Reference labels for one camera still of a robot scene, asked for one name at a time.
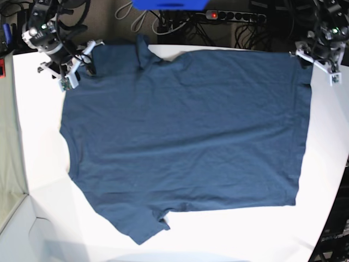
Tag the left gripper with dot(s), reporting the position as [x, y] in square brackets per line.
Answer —
[327, 57]

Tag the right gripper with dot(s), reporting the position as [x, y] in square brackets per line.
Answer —
[62, 63]

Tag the dark blue t-shirt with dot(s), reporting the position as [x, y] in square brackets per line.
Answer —
[210, 130]

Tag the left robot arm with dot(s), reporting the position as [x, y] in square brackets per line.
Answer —
[326, 25]

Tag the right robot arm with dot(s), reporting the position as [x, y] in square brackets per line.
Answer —
[45, 32]

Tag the red black device at edge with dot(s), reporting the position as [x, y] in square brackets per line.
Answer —
[2, 68]

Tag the black power strip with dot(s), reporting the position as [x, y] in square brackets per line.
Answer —
[235, 16]

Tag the blue box overhead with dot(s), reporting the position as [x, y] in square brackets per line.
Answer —
[170, 4]

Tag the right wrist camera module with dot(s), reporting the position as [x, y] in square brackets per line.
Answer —
[69, 82]

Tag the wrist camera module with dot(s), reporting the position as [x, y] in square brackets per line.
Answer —
[69, 82]
[335, 78]

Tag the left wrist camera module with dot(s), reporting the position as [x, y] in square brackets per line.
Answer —
[335, 78]

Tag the blue tool handle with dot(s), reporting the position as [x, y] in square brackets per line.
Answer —
[7, 33]

